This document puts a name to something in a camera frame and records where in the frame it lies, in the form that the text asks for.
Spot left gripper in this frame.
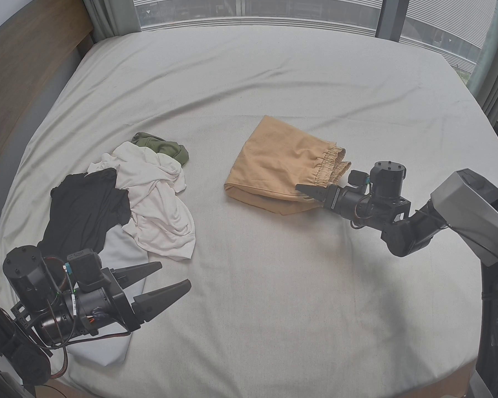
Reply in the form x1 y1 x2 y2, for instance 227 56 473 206
41 261 192 341

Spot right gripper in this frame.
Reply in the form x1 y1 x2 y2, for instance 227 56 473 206
326 185 372 219

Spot tan shorts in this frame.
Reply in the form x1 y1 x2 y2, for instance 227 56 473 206
223 115 352 216

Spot bed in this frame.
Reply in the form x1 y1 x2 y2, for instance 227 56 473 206
0 0 498 398

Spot pale grey garment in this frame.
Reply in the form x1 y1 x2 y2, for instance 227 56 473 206
64 224 152 368

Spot white garment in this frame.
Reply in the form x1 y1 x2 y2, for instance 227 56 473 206
87 141 196 263

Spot black garment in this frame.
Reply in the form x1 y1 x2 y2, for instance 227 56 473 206
37 168 132 260

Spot green garment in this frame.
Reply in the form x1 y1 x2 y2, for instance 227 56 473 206
131 132 190 167

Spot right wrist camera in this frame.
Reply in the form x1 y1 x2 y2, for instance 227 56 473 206
347 170 370 190

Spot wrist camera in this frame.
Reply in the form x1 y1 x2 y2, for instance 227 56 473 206
347 170 370 190
66 250 104 291

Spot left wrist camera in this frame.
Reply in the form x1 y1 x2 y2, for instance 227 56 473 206
66 250 104 291

